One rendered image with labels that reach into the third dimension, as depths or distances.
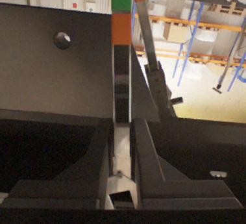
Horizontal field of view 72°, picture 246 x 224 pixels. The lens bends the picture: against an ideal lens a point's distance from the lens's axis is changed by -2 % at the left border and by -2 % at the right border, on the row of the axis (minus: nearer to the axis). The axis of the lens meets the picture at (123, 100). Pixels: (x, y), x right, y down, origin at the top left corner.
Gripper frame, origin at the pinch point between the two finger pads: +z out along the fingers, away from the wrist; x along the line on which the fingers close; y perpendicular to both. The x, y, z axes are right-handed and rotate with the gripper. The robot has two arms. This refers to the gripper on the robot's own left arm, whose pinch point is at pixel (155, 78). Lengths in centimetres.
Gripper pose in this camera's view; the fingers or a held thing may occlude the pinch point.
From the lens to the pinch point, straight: 27.5
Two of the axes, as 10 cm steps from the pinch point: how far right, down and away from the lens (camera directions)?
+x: 0.7, 7.1, -7.0
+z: -2.7, -6.6, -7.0
